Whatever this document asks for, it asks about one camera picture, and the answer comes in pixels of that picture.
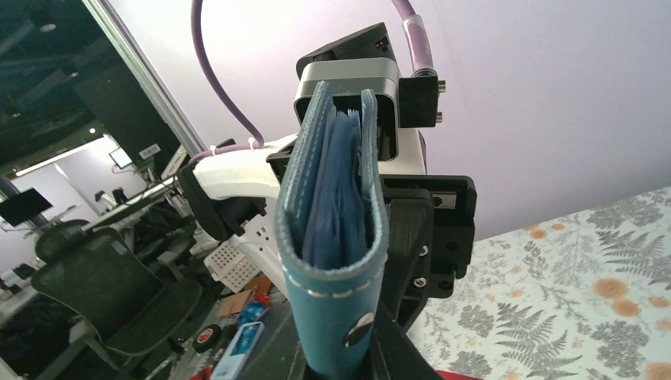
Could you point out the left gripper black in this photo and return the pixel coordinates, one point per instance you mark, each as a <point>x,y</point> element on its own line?
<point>431,238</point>

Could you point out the floral table mat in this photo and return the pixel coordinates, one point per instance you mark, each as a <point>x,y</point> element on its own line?
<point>584,296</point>

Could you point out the teal leather card holder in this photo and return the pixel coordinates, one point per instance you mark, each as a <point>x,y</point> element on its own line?
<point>333,233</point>

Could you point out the black office chair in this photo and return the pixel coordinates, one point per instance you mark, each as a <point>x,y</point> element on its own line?
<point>96,274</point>

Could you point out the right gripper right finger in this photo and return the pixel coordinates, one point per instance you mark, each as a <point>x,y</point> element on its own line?
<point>392,355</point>

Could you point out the dark monitor screen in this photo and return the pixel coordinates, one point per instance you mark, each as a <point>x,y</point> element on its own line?
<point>23,206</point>

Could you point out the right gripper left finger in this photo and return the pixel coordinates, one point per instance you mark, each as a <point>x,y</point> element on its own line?
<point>299,368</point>

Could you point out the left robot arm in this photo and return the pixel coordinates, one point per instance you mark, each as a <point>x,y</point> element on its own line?
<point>228,194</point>

